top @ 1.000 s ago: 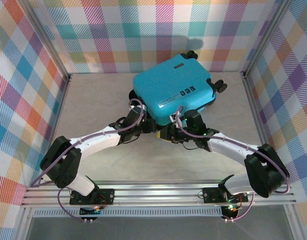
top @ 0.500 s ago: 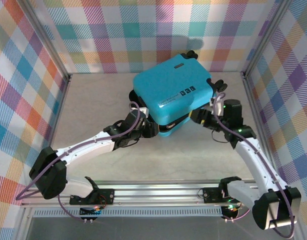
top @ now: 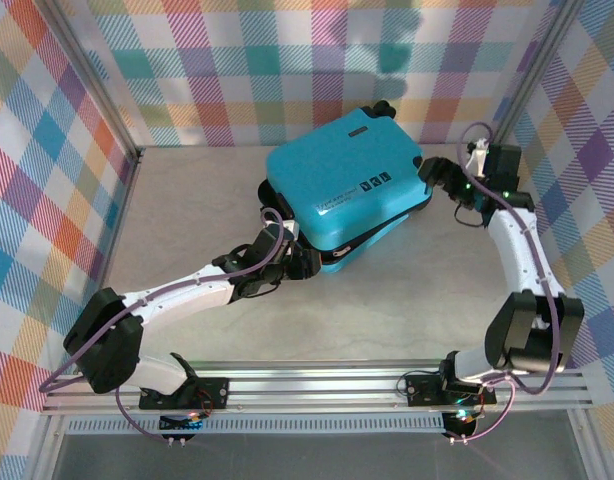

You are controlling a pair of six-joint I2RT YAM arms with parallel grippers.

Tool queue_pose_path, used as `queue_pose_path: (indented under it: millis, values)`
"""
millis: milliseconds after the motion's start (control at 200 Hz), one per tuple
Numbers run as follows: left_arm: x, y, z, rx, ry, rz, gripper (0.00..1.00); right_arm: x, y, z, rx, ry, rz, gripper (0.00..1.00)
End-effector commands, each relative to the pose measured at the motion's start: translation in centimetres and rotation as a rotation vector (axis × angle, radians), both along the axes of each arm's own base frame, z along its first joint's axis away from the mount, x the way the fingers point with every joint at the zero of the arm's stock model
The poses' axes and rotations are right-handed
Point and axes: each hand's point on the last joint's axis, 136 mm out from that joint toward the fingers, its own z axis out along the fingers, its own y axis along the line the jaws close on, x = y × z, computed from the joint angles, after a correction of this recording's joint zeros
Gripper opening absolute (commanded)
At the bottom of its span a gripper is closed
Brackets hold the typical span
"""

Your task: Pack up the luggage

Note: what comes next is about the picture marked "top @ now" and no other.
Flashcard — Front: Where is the turquoise hard-shell suitcase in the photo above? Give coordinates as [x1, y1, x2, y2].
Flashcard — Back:
[256, 99, 433, 275]

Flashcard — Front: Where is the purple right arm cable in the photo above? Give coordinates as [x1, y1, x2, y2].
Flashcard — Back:
[449, 121, 563, 444]

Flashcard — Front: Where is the small LED circuit board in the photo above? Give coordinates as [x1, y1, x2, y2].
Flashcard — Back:
[158, 410, 207, 435]
[442, 409, 481, 440]

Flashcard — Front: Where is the aluminium frame post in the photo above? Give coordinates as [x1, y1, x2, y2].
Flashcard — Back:
[34, 0, 144, 164]
[486, 0, 588, 151]

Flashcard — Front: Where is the white slotted cable duct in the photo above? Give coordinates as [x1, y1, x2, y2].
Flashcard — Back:
[65, 413, 451, 437]

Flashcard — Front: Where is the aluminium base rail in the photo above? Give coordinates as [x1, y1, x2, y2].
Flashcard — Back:
[40, 358, 596, 417]

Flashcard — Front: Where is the aluminium side rail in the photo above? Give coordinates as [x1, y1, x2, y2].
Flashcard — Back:
[101, 147, 146, 291]

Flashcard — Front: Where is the aluminium lower frame bar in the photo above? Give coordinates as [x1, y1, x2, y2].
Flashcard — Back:
[569, 407, 611, 480]
[29, 414, 66, 480]

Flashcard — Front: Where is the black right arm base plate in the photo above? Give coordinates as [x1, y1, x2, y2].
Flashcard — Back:
[405, 372, 498, 407]

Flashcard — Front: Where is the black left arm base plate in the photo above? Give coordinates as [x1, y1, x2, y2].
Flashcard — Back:
[138, 377, 232, 412]

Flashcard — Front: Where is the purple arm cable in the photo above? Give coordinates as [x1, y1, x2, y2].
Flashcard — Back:
[38, 206, 288, 444]
[449, 121, 563, 444]

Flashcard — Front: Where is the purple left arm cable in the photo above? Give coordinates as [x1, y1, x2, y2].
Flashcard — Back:
[38, 206, 288, 444]

